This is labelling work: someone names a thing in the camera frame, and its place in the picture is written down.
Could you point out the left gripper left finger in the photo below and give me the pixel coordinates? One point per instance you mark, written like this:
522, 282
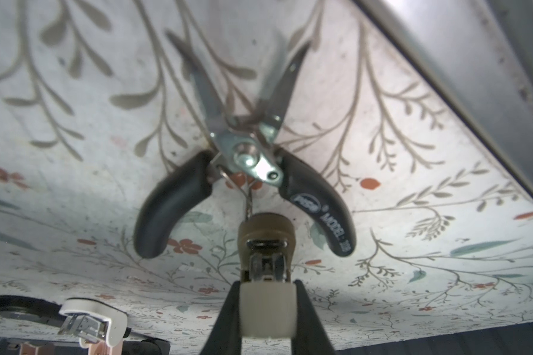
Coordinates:
225, 336

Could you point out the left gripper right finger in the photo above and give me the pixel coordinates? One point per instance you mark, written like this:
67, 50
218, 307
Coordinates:
311, 338

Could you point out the beige staple remover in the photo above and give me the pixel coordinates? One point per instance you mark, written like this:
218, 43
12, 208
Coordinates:
268, 307

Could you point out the black stapler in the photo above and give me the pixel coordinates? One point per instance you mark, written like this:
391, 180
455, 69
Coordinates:
133, 343

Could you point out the black handled pliers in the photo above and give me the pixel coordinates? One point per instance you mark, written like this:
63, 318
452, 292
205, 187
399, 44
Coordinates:
242, 144

